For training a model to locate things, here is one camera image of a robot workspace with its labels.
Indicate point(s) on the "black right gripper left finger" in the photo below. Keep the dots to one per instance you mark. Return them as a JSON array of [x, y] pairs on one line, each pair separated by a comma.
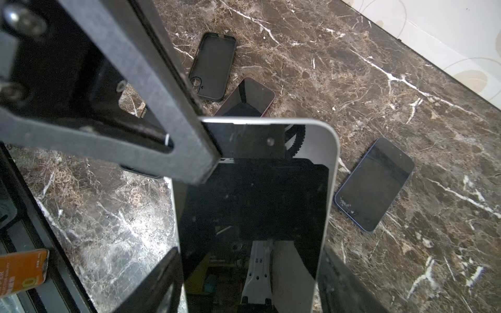
[[160, 291]]

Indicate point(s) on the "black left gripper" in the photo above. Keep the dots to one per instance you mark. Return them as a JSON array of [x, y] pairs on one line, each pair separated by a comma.
[[101, 79]]

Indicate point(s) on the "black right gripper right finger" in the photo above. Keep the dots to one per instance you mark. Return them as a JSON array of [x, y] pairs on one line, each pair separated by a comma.
[[340, 290]]

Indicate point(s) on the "white-edged smartphone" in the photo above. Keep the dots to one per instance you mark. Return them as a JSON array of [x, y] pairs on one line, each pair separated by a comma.
[[252, 235]]

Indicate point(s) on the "black phone case upper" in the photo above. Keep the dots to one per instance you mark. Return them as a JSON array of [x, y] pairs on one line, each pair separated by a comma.
[[212, 65]]

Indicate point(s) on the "blue-edged smartphone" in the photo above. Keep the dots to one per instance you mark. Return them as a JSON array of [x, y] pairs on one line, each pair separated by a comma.
[[371, 188]]

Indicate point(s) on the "magenta-edged smartphone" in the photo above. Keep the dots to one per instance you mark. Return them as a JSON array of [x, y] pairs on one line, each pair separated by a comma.
[[249, 99]]

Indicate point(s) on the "orange label tag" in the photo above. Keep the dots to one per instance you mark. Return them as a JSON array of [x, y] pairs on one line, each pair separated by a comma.
[[21, 271]]

